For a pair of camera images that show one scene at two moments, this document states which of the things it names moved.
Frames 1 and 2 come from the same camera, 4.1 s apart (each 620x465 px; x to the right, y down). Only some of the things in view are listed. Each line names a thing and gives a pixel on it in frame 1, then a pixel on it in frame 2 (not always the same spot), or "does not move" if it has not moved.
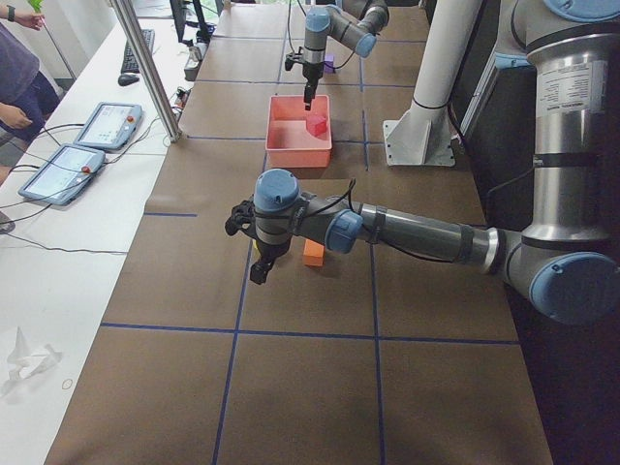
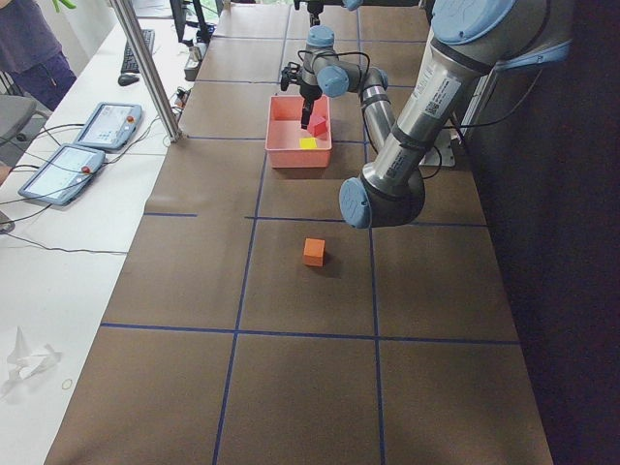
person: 27,95 -> 31,51
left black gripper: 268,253 -> 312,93
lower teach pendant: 63,175 does not move
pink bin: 288,142 does not move
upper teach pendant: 110,125 does not move
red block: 316,125 does not move
